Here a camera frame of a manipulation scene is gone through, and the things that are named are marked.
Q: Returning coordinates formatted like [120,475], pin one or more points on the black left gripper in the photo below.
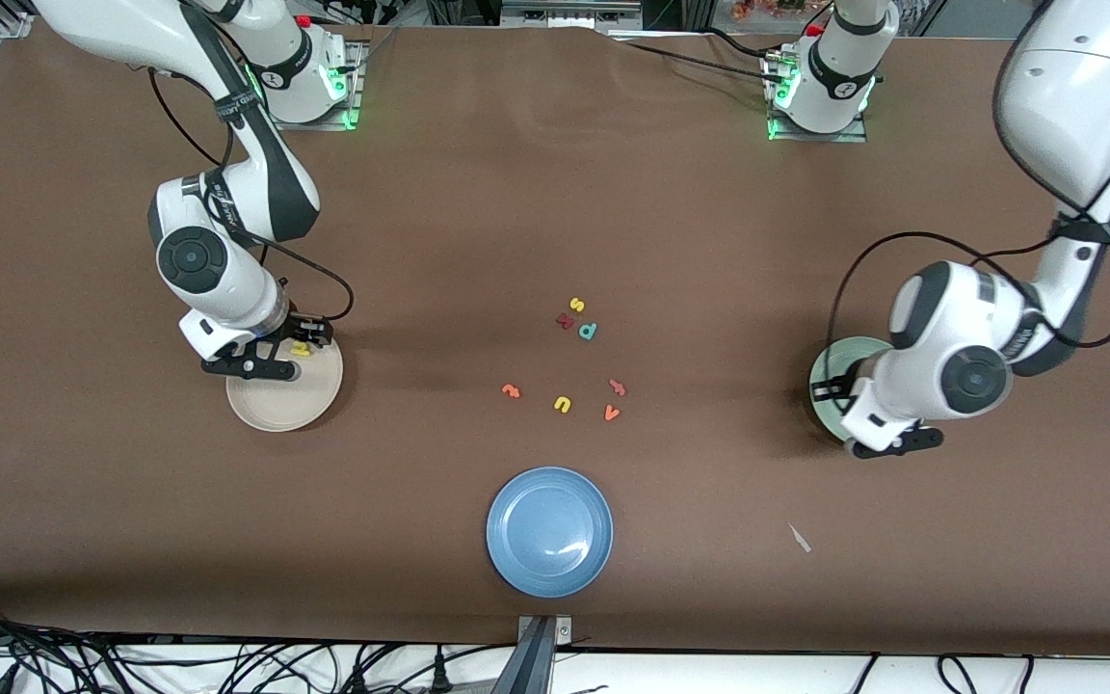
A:
[832,390]

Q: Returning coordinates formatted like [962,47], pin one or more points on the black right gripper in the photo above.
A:
[304,331]

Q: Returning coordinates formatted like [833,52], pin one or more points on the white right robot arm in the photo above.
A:
[198,260]

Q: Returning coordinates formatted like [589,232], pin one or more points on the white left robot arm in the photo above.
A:
[960,328]

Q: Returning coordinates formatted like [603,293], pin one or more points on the green plate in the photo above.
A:
[827,424]

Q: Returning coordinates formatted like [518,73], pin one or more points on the beige brown plate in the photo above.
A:
[285,405]

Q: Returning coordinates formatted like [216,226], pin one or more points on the white tape scrap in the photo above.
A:
[800,538]

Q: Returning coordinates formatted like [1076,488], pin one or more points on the brown table cover sheet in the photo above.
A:
[555,193]

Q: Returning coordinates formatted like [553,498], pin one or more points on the blue plate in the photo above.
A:
[549,531]

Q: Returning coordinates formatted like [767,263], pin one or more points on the black floor power plug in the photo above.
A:
[439,675]
[359,680]

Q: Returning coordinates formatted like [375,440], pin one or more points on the orange artificial flowers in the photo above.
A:
[767,8]

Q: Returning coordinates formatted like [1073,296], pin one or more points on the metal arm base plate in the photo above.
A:
[854,138]
[355,101]

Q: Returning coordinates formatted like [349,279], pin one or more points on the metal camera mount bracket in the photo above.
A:
[541,665]

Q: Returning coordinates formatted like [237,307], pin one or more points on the aluminium frame with sockets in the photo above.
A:
[565,14]

